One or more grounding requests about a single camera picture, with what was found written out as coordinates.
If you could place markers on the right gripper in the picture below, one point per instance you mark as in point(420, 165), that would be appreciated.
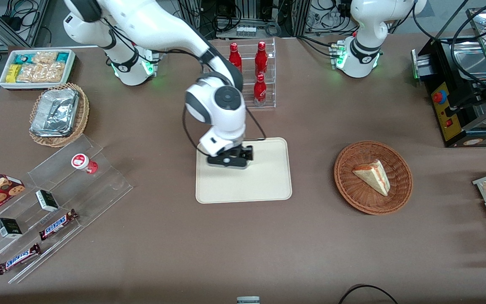
point(246, 153)

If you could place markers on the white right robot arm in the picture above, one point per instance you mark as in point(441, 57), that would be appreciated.
point(158, 25)

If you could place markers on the beige plastic tray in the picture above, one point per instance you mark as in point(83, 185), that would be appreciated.
point(268, 181)

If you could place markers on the dark green gum box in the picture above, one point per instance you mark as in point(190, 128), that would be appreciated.
point(47, 200)
point(9, 228)

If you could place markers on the red cola bottle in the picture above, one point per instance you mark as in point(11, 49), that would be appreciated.
point(235, 57)
point(261, 57)
point(260, 90)

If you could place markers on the clear acrylic bottle rack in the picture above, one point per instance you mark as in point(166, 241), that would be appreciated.
point(270, 63)

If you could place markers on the clear acrylic tiered display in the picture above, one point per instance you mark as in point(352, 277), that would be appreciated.
point(103, 185)

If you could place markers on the round brown wicker basket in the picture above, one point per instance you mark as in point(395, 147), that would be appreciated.
point(352, 194)

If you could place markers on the white power strip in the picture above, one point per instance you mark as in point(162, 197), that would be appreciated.
point(246, 30)

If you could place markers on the grey device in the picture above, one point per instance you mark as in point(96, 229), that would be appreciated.
point(248, 300)

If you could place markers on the red white yogurt cup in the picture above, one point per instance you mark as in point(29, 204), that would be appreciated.
point(83, 163)

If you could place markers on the wrapped triangle sandwich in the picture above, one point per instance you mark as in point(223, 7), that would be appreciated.
point(373, 177)

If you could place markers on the metal equipment rack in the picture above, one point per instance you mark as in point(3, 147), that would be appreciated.
point(247, 10)

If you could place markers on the oval light wicker basket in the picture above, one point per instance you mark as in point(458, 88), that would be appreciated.
point(57, 141)

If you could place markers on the stack of foil trays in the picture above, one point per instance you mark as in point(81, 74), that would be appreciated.
point(55, 112)

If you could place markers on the snickers chocolate bar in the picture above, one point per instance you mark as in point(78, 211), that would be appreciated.
point(57, 224)
point(18, 259)

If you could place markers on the teal snack pack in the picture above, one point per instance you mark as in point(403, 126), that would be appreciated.
point(62, 57)
point(23, 58)

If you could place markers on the white plastic snack bin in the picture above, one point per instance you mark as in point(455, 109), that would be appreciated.
point(36, 86)

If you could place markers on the large clear snack bag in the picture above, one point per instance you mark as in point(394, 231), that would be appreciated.
point(40, 72)

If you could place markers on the small clear snack bag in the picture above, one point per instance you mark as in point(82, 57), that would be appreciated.
point(44, 58)

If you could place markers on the black sealing machine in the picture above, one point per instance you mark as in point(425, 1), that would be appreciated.
point(445, 114)

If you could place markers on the yellow snack pack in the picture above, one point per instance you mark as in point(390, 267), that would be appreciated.
point(13, 74)

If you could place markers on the steel food pan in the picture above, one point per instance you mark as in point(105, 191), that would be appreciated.
point(473, 59)

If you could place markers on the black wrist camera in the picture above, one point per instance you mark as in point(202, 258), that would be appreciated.
point(248, 153)

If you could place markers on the aluminium extrusion frame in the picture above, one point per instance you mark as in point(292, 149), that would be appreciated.
point(4, 27)

